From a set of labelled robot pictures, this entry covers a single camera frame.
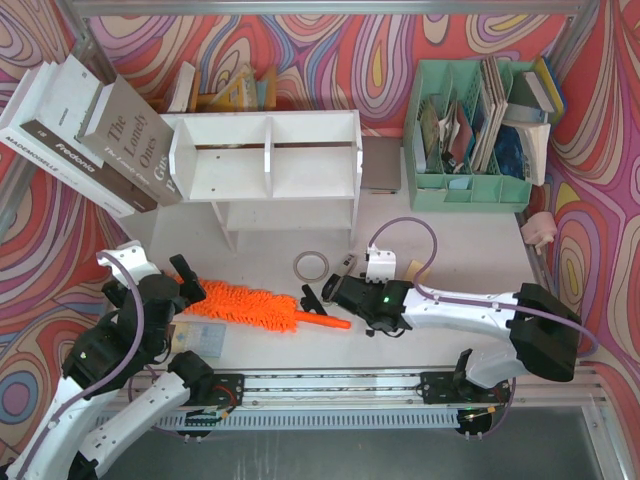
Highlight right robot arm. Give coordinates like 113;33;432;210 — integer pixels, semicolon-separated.
321;275;581;390

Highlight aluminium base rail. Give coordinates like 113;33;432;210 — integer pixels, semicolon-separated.
185;367;609;410

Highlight black binder clip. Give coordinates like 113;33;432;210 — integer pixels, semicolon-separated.
300;284;327;316

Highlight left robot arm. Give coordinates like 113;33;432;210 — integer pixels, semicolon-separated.
1;246;214;479

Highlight orange microfiber duster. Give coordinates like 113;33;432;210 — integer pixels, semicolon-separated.
183;280;352;333

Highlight large grey white book stack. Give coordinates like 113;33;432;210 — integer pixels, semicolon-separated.
1;56;182;217

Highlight small books behind shelf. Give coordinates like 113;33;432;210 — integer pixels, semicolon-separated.
154;62;277;113

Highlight yellow sticky note pad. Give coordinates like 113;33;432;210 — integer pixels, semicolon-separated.
403;260;431;285

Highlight white books beside organizer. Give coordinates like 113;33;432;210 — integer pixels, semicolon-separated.
496;56;567;186

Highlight white wooden bookshelf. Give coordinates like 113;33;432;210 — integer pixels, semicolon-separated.
163;110;363;250

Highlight grey notebook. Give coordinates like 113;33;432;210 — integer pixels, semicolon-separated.
361;136;401;192

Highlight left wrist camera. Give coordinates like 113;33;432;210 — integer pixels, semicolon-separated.
96;240;161;287

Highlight mint green desk organizer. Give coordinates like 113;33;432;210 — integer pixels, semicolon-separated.
403;57;532;213

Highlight clear tape roll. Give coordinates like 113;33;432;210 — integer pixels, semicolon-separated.
293;251;329;283

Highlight yellow grey calculator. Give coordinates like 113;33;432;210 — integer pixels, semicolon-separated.
170;322;226;358

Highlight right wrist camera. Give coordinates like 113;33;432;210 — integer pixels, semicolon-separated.
365;245;396;284

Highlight pink piggy figurine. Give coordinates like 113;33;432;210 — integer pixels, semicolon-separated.
521;211;557;255

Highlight black grey stapler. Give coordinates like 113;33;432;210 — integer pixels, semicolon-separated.
327;253;357;280

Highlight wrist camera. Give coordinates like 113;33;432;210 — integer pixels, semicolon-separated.
365;245;396;284
96;240;161;287

